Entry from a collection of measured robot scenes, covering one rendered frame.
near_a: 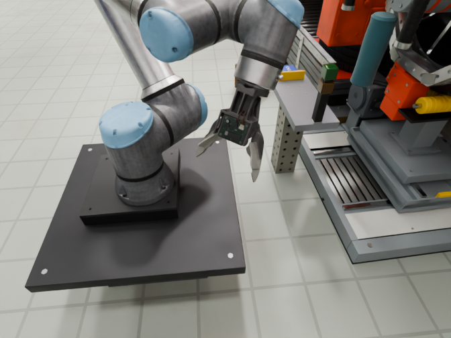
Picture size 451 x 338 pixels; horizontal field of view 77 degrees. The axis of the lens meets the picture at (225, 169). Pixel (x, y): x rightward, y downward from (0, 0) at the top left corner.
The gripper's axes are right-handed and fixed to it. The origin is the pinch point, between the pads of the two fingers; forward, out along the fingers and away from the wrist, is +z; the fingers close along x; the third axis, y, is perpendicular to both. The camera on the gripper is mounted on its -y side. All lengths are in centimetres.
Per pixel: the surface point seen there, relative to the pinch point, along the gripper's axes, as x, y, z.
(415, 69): 39, -60, -41
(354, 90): 27, -99, -30
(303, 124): 11.6, -45.3, -11.1
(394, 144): 52, -84, -13
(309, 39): -7, -135, -50
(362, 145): 41, -91, -7
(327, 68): 11.7, -37.0, -30.7
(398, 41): 26, -31, -42
